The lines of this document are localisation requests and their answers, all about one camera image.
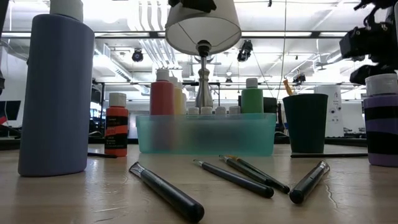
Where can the translucent teal plastic tray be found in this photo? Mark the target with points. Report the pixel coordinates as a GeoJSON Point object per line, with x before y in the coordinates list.
{"type": "Point", "coordinates": [205, 137]}

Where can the white shade silver table lamp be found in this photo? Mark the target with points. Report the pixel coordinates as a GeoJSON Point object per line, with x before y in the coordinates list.
{"type": "Point", "coordinates": [202, 28]}

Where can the small purple paint bottle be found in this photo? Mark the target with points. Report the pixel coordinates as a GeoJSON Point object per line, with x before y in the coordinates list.
{"type": "Point", "coordinates": [381, 124]}

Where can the large yellow paint bottle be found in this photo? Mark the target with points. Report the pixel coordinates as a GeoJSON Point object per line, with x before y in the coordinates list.
{"type": "Point", "coordinates": [178, 99]}

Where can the large coral pink paint bottle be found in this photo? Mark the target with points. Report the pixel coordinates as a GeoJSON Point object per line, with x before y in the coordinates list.
{"type": "Point", "coordinates": [161, 96]}

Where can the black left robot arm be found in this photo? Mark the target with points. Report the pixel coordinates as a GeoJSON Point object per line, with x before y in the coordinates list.
{"type": "Point", "coordinates": [2, 12]}

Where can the small pink paint bottle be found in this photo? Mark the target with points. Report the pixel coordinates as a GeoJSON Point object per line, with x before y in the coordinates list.
{"type": "Point", "coordinates": [220, 110]}

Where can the long thin dark paintbrush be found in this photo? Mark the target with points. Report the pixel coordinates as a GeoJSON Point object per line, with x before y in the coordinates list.
{"type": "Point", "coordinates": [329, 155]}

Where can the small orange-red paint bottle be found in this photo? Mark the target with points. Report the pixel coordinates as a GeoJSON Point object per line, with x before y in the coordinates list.
{"type": "Point", "coordinates": [115, 113]}

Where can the black overhead beam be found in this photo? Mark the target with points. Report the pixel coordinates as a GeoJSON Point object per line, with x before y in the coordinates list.
{"type": "Point", "coordinates": [315, 34]}

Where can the small brown paint bottle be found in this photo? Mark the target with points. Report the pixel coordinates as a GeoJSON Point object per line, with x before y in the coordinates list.
{"type": "Point", "coordinates": [193, 110]}

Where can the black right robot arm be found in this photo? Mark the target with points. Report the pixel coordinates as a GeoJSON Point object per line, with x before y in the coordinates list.
{"type": "Point", "coordinates": [388, 12]}

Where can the black paintbrush wide silver ferrule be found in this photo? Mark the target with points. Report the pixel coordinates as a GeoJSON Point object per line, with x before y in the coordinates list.
{"type": "Point", "coordinates": [168, 193]}

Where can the large lavender blue paint bottle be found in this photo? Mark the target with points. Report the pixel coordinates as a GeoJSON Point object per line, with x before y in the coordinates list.
{"type": "Point", "coordinates": [56, 93]}

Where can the large green paint bottle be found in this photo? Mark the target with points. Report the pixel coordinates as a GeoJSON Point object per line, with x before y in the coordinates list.
{"type": "Point", "coordinates": [252, 101]}

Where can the black ceiling camera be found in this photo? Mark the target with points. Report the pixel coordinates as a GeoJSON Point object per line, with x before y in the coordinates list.
{"type": "Point", "coordinates": [299, 78]}
{"type": "Point", "coordinates": [245, 51]}
{"type": "Point", "coordinates": [137, 56]}

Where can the dark background monitor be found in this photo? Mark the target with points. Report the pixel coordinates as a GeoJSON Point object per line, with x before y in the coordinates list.
{"type": "Point", "coordinates": [12, 109]}

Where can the dark green plastic cup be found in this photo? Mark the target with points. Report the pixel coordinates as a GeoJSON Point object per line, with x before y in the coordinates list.
{"type": "Point", "coordinates": [306, 124]}

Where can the small dark red paint bottle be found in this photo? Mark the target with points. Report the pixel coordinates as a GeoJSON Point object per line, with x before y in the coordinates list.
{"type": "Point", "coordinates": [206, 110]}

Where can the black metal table frame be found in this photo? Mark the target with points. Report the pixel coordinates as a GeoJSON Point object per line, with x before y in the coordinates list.
{"type": "Point", "coordinates": [345, 142]}

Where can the white cylindrical appliance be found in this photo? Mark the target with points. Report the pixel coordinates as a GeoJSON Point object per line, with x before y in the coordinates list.
{"type": "Point", "coordinates": [336, 112]}

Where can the black paintbrush yellow bristles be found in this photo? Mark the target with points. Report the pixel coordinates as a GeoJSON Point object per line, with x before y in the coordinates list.
{"type": "Point", "coordinates": [288, 88]}

